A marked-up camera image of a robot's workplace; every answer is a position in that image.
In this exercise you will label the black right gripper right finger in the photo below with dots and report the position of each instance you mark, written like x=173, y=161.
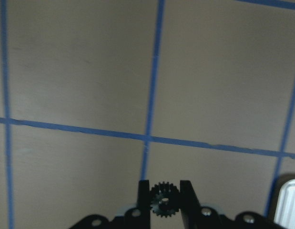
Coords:
x=196, y=216

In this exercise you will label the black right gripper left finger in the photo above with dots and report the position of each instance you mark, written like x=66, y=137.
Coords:
x=139, y=217

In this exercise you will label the ribbed metal tray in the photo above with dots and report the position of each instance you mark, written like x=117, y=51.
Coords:
x=285, y=209

